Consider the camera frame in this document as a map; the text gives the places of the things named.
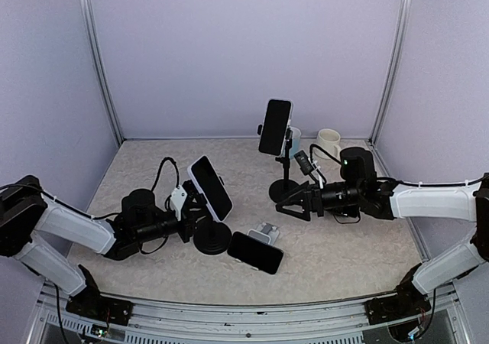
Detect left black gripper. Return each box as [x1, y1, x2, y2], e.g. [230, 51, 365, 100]
[134, 203, 214, 243]

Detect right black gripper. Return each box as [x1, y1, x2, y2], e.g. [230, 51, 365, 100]
[276, 180, 363, 222]

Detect black round-base phone stand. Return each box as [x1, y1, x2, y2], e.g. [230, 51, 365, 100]
[193, 190, 232, 255]

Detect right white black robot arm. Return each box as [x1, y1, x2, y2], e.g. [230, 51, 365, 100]
[276, 147, 488, 316]

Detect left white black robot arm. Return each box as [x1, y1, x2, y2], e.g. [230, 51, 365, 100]
[1, 175, 206, 317]

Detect tall black phone stand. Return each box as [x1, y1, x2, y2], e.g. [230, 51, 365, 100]
[268, 122, 299, 203]

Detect grey folding phone stand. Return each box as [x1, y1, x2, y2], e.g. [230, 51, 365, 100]
[247, 222, 280, 245]

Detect blue phone on grey stand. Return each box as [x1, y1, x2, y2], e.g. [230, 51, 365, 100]
[227, 232, 284, 275]

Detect phone on tall stand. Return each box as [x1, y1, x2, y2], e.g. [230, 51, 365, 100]
[258, 99, 293, 157]

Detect light blue cup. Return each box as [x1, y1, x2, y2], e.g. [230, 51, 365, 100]
[289, 127, 302, 160]

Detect cream ceramic mug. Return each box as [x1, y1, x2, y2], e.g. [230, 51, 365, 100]
[315, 128, 341, 158]

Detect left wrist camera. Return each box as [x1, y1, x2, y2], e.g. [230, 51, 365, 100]
[170, 185, 189, 221]

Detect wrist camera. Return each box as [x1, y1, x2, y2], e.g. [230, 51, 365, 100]
[170, 185, 189, 221]
[293, 151, 325, 188]

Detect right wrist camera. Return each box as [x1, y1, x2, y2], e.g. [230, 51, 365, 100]
[293, 151, 325, 188]

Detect left black camera cable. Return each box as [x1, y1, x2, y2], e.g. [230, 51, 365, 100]
[151, 157, 180, 192]

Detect black camera cable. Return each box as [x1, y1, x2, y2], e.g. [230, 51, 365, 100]
[309, 143, 343, 165]
[151, 157, 180, 192]

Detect right black camera cable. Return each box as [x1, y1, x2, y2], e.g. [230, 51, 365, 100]
[309, 143, 343, 165]

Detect front aluminium rail base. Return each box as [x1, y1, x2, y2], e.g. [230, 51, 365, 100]
[21, 283, 475, 343]

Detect right aluminium frame post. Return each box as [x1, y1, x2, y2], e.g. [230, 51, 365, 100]
[369, 0, 412, 147]

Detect aluminium frame post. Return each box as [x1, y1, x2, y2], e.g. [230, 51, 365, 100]
[79, 0, 125, 147]
[369, 0, 412, 147]

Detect left aluminium frame post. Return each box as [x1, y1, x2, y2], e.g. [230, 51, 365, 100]
[79, 0, 125, 147]

